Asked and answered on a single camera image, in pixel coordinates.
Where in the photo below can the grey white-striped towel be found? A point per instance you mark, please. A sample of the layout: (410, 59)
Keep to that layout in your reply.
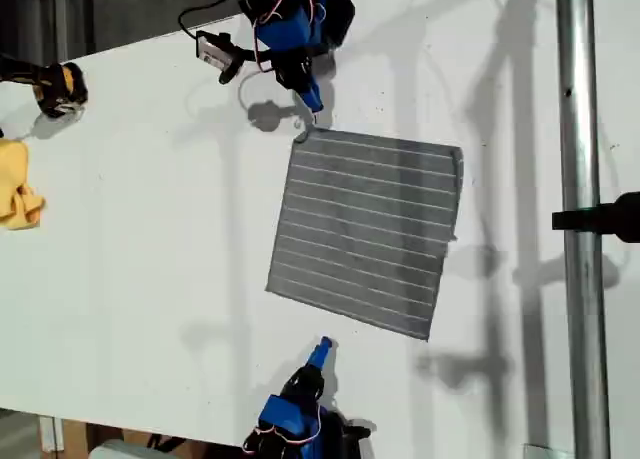
(365, 229)

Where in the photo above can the yellow cloth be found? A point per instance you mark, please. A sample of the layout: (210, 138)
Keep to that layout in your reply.
(12, 189)

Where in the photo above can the black clamp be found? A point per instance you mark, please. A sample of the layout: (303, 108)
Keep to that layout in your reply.
(600, 218)

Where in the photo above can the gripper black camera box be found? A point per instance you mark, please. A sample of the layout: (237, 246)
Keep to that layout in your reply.
(215, 53)

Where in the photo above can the steel post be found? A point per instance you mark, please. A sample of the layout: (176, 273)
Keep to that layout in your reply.
(580, 329)

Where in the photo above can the white table bracket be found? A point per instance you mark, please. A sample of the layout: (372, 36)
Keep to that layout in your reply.
(50, 434)

